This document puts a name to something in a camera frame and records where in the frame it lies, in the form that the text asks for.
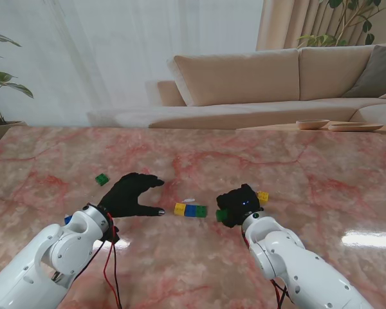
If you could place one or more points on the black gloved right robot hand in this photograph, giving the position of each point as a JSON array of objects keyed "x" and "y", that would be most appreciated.
[{"x": 241, "y": 202}]

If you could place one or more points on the green toy brick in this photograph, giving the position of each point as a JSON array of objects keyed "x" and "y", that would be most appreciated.
[
  {"x": 102, "y": 179},
  {"x": 201, "y": 210},
  {"x": 221, "y": 215}
]

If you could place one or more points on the broad leaf potted plant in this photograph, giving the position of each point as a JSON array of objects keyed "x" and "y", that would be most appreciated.
[{"x": 19, "y": 90}]

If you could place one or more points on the blue toy brick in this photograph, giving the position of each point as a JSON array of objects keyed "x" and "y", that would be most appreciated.
[
  {"x": 190, "y": 210},
  {"x": 67, "y": 219}
]

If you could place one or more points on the yellow toy brick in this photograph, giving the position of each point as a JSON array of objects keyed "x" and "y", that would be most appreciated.
[
  {"x": 263, "y": 196},
  {"x": 180, "y": 209}
]

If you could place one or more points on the grey plant pot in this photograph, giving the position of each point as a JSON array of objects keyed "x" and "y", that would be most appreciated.
[{"x": 0, "y": 132}]

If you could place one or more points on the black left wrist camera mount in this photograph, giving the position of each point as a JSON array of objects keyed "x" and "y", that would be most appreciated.
[{"x": 112, "y": 235}]

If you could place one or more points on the white paper scrap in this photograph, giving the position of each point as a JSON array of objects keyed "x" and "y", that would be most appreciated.
[{"x": 189, "y": 200}]

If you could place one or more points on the wooden bowl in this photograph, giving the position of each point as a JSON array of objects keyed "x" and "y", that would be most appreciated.
[{"x": 312, "y": 124}]

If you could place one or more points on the tall green leafy plant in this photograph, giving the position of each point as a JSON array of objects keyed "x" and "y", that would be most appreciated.
[{"x": 368, "y": 26}]

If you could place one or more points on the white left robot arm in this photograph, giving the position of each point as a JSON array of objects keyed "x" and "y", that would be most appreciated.
[{"x": 51, "y": 257}]

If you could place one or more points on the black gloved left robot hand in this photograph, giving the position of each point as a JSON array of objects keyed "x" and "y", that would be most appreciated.
[{"x": 122, "y": 196}]

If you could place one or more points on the wooden tray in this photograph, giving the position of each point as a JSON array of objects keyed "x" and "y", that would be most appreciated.
[{"x": 354, "y": 127}]

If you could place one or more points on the beige curtain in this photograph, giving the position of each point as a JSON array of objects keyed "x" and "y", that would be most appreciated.
[{"x": 289, "y": 25}]

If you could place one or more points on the beige sofa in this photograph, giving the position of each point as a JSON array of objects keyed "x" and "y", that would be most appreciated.
[{"x": 238, "y": 77}]

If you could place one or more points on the grey sofa cushion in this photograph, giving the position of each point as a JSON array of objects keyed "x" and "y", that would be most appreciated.
[{"x": 376, "y": 71}]

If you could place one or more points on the white sheer curtain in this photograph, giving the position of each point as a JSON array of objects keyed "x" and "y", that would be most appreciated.
[{"x": 115, "y": 48}]

